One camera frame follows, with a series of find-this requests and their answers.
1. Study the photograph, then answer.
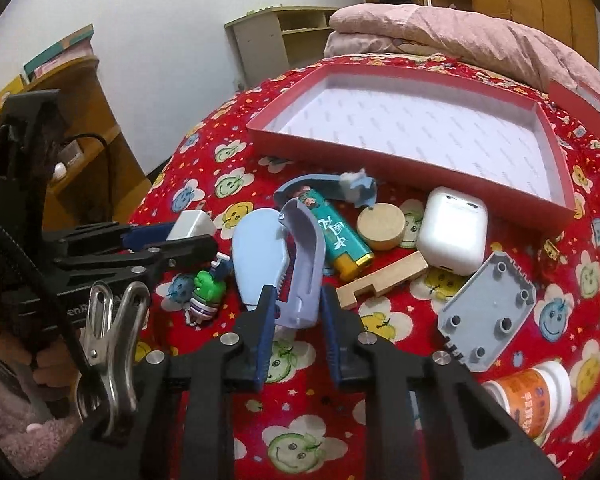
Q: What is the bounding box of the white and orange pill bottle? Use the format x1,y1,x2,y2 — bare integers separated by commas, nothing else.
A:
482,361,572,439

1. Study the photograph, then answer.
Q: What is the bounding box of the silver metal clamp clip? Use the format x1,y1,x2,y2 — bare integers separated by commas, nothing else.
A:
74,282,150,440

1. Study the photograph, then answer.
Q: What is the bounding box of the beige wooden shelf unit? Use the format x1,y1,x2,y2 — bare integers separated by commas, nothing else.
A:
224,6,337,88

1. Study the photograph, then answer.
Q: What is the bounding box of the notched wooden block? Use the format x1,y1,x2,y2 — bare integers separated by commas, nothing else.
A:
336,252,429,310

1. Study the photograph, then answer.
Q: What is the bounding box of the teal and yellow lighter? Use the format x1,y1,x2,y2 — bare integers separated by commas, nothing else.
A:
294,186,374,282

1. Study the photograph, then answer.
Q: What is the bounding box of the orange wooden desk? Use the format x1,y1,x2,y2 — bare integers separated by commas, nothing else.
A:
23,55,150,231

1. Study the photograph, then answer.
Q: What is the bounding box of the red shallow cardboard box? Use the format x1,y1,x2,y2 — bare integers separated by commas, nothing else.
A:
247,64,574,233

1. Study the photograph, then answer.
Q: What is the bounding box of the white earbuds case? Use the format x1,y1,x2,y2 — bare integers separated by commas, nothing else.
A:
416,186,489,276

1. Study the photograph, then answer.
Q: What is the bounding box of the small red gold object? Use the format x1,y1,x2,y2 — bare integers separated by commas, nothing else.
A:
536,238,564,282

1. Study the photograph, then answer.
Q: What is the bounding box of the green monster toy figure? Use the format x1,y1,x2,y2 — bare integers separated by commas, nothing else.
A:
184,252,233,326

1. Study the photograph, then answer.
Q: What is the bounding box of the pink folded quilt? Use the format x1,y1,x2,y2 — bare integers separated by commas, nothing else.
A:
324,3,600,95

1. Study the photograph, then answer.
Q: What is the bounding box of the purple-grey curved plastic handle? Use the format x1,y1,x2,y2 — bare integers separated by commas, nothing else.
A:
276,198,326,330

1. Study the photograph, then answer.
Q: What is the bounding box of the round wooden disc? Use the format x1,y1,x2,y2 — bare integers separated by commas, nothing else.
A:
356,203,406,252

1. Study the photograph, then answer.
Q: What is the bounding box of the red box lid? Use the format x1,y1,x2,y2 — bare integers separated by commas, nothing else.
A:
548,79,600,137

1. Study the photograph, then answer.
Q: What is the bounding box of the blue curved plastic clip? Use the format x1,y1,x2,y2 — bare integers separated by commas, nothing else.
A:
273,169,377,208

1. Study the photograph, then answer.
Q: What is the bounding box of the red flower-pattern bedspread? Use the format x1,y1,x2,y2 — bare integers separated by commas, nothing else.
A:
128,52,600,480

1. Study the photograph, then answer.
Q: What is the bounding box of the grey square plastic plate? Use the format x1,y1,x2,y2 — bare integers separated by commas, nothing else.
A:
437,252,536,373

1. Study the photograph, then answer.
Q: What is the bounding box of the black cable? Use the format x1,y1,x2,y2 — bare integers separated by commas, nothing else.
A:
61,132,118,224

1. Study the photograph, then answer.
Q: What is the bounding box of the white usb charger plug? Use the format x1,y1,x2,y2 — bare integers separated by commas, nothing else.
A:
166,209,216,242

